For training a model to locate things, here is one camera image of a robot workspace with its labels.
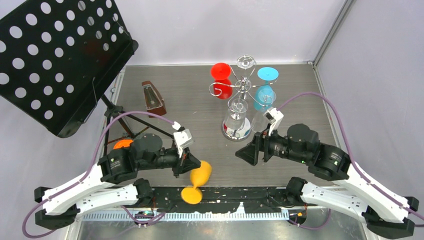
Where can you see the orange letter toy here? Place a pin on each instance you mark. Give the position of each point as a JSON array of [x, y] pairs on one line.
[[124, 143]]

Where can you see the brown wooden metronome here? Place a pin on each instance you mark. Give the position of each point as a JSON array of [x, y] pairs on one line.
[[153, 100]]

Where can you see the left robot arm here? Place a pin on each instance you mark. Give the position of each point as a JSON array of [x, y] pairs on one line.
[[112, 181]]

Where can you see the red wine glass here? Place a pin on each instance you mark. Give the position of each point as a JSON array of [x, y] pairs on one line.
[[220, 72]]

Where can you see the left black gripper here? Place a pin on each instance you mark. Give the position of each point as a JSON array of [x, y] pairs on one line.
[[187, 162]]

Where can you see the clear wine glass right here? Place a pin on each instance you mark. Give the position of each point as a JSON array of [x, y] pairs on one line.
[[261, 112]]

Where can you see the black perforated music stand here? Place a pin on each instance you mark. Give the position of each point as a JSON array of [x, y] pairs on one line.
[[58, 58]]

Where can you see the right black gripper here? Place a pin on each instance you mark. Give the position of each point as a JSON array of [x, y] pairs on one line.
[[248, 152]]

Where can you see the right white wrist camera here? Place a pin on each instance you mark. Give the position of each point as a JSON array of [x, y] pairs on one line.
[[274, 118]]

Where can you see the clear wine glass front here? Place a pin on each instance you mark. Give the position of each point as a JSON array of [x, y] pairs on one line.
[[236, 114]]

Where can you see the clear wine glass back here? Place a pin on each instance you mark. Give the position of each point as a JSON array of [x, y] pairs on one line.
[[248, 64]]

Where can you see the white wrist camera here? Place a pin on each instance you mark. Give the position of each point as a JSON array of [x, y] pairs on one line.
[[183, 139], [274, 118]]

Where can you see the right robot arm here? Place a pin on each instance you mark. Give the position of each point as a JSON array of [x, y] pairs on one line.
[[385, 215]]

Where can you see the chrome wine glass rack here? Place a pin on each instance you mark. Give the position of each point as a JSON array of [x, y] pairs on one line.
[[241, 89]]

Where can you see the blue wine glass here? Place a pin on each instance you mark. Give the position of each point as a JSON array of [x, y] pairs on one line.
[[269, 75]]

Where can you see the yellow wine glass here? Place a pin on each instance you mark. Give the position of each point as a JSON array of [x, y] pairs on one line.
[[198, 177]]

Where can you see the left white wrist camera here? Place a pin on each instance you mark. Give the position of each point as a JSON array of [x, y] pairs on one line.
[[183, 139]]

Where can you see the clear wine glass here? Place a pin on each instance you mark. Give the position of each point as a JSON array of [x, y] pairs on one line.
[[248, 64], [236, 114], [261, 112]]

